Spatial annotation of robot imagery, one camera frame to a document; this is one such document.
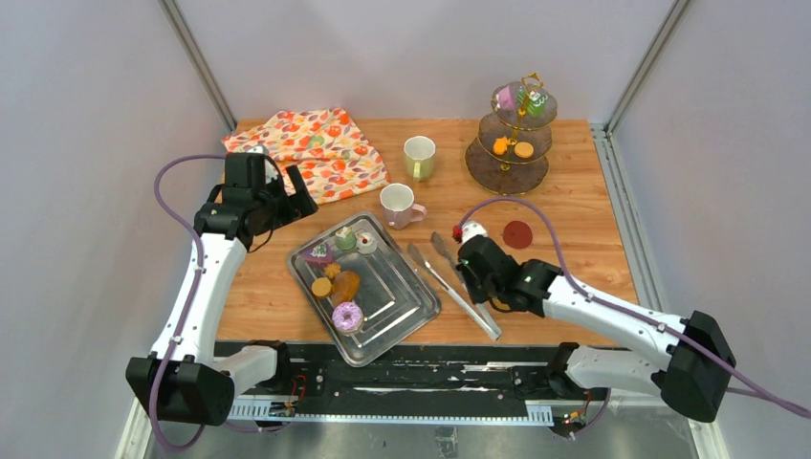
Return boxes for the silver white tongs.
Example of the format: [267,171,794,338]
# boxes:
[405,230,503,342]

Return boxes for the silver metal tray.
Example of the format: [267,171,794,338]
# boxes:
[287,212,441,367]

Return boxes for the orange fish-shaped cookie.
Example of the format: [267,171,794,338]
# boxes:
[493,137,510,156]

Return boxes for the round yellow cracker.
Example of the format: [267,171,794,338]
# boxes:
[514,142,535,160]
[310,277,333,298]

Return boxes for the green kiwi cake slice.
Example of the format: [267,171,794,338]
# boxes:
[515,88,549,119]

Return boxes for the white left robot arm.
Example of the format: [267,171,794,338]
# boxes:
[125,146,318,426]

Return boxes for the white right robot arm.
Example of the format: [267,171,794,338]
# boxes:
[453,221,736,423]

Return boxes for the red round coaster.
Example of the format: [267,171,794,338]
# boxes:
[502,220,534,250]

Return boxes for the purple cake slice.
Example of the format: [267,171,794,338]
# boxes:
[300,242,334,265]

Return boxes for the green round cupcake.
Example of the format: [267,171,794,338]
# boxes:
[334,226,357,251]

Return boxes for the floral orange cloth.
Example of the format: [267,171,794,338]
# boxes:
[222,107,390,205]

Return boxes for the swirl butter cookie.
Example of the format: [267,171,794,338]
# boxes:
[323,262,341,279]

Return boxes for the white coconut cherry cake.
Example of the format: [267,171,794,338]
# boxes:
[356,231,378,255]

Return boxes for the brown bread roll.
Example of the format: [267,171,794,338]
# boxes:
[330,271,361,307]

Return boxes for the pink mug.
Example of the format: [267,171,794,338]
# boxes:
[379,183,427,230]

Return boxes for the three-tier glass cake stand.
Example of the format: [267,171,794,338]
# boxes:
[465,73,558,195]

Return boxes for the pink frosted donut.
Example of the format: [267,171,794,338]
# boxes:
[331,301,364,334]

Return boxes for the green mug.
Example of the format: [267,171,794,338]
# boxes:
[404,136,436,182]

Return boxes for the black table front rail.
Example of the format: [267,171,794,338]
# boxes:
[229,343,606,426]

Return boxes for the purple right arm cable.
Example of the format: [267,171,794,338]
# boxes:
[451,197,811,421]

